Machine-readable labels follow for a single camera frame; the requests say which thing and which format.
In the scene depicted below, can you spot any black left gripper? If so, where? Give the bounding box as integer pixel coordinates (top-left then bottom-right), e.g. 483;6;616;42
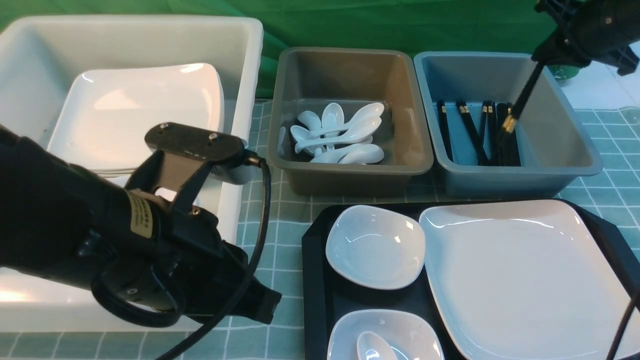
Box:
90;193;282;328

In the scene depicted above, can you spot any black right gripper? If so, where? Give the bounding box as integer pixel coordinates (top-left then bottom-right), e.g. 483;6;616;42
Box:
531;0;640;76

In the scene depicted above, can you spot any black chopstick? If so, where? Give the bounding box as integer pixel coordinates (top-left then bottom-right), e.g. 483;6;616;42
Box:
502;61;546;136

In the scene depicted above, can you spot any white bowl tray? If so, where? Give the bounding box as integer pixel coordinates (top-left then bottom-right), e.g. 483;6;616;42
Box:
325;205;426;291
326;309;445;360

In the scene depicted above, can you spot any white ceramic soup spoon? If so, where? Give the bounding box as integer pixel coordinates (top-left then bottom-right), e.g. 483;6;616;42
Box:
356;331;398;360

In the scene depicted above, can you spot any large white square plate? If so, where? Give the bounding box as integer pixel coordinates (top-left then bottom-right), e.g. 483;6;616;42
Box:
419;199;638;360

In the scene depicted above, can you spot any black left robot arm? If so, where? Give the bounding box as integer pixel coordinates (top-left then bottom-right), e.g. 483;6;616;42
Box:
1;122;282;328

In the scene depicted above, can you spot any green backdrop cloth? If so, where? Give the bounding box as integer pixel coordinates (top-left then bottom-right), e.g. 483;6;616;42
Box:
0;0;556;98

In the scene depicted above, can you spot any green checkered tablecloth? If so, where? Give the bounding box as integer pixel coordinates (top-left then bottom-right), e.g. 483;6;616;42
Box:
0;107;640;360

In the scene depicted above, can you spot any grey-blue plastic bin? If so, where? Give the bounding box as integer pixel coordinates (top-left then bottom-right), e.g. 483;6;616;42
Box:
413;51;603;199

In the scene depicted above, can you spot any bundle of black chopsticks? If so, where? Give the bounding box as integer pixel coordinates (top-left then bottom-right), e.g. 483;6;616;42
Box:
434;100;522;167

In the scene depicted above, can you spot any black serving tray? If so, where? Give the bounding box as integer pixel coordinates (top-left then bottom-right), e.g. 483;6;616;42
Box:
301;202;639;360

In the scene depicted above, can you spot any stack of white square plates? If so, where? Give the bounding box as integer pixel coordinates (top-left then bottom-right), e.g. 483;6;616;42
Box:
46;63;225;176

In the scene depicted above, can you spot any pile of white spoons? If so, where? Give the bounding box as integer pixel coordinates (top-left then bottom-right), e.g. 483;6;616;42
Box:
276;102;386;165

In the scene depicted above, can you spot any brown plastic bin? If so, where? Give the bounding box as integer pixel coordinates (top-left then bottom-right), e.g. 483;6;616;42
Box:
266;47;434;198

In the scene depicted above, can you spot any large white plastic tub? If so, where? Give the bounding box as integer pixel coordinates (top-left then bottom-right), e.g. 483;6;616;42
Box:
0;14;264;333

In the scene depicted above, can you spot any black cable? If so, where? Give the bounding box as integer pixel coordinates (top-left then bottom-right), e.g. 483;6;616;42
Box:
91;155;272;360

